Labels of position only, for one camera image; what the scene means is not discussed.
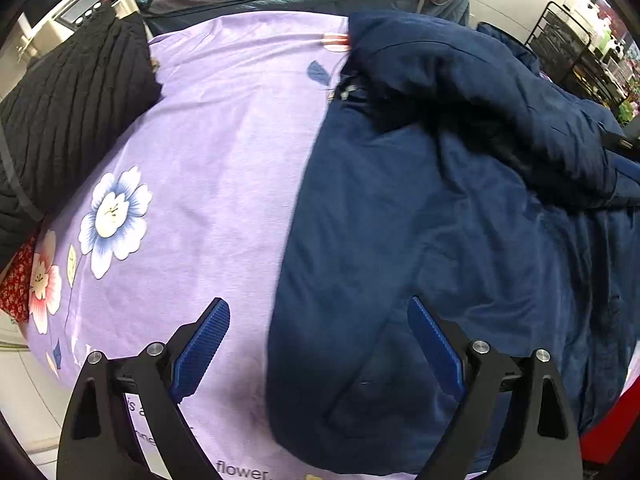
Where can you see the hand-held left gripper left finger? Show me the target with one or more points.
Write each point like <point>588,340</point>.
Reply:
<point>202,350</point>

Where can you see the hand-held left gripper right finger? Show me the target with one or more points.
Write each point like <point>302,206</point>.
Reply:
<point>435,345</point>

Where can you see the navy blue jacket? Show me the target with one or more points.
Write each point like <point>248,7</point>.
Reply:
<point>390,220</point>

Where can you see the display of colourful goods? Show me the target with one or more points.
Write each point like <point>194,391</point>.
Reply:
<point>610,35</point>

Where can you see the purple floral bedsheet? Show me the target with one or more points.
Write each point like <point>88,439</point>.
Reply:
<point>225,160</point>

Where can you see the plain red cloth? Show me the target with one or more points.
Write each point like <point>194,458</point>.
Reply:
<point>612,425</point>

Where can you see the red patterned cloth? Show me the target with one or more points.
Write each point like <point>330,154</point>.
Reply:
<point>17,280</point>

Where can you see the black ribbed knit garment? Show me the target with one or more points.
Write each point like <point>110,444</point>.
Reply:
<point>65,110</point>

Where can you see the white machine with monitor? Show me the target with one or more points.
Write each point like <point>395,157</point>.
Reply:
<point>75,7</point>

